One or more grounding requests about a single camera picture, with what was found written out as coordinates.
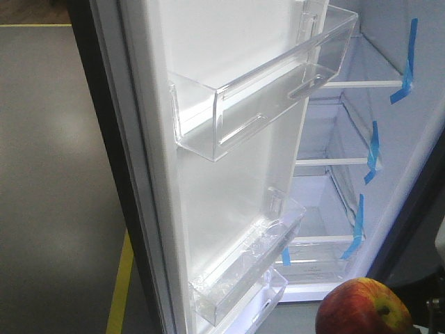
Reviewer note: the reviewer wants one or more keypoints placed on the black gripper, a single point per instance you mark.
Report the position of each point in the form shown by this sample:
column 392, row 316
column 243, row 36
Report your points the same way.
column 429, row 313

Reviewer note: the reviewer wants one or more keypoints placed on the middle clear door bin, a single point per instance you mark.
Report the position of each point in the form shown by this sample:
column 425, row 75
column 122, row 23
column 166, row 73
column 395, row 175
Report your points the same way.
column 216, row 290

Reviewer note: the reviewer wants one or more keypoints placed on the clear door bin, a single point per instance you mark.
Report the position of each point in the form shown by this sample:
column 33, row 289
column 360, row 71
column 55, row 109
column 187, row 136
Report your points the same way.
column 255, row 306
column 216, row 290
column 236, row 66

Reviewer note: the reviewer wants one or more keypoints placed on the clear crisper drawer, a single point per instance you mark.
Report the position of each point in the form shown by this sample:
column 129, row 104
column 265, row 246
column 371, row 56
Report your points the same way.
column 315, row 262

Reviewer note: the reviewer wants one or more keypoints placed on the red yellow apple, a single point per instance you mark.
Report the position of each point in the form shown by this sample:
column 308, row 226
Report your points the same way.
column 363, row 305

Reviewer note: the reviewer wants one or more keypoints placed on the dark grey fridge body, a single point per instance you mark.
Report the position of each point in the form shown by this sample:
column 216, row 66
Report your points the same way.
column 372, row 206

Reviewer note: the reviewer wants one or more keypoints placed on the glass fridge shelf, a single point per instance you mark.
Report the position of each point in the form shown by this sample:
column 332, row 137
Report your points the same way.
column 330, row 137
column 365, row 67

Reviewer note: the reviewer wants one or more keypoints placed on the lower clear door bin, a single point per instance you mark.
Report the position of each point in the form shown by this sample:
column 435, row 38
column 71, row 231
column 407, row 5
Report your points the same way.
column 255, row 306

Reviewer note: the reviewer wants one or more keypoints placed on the grey fridge door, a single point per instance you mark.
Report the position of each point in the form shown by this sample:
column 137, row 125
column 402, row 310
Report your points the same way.
column 180, row 208

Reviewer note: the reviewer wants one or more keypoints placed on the upper clear door bin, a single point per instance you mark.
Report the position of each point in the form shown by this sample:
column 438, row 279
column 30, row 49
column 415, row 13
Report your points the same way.
column 236, row 66

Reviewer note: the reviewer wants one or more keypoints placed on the upper glass fridge shelf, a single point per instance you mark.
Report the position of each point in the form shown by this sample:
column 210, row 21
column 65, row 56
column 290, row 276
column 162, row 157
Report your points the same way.
column 365, row 67

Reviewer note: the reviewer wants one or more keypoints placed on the lower glass fridge shelf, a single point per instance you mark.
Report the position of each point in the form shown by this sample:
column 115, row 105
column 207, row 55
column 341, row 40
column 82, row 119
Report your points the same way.
column 330, row 137

